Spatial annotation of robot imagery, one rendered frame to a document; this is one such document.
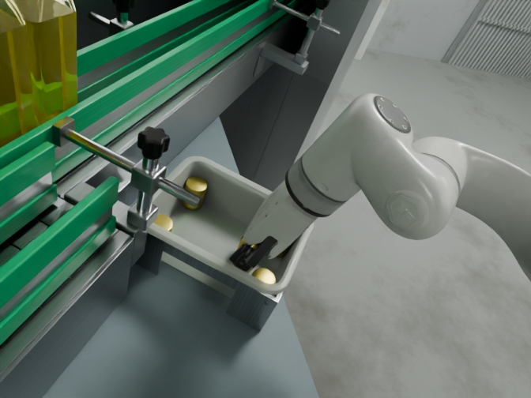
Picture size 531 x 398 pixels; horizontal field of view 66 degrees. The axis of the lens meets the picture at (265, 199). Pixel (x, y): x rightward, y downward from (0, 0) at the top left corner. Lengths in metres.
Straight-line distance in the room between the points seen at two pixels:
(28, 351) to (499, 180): 0.48
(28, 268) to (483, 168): 0.45
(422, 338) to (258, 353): 1.27
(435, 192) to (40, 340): 0.38
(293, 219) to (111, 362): 0.27
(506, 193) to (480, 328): 1.55
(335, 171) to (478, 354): 1.57
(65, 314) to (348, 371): 1.23
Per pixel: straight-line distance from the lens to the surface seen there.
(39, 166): 0.45
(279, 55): 1.01
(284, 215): 0.47
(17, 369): 0.43
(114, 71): 0.69
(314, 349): 1.53
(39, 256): 0.38
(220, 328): 0.59
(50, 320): 0.43
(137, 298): 0.59
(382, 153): 0.41
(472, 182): 0.51
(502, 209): 0.51
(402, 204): 0.40
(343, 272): 1.77
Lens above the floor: 1.26
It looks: 42 degrees down
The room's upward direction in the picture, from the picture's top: 23 degrees clockwise
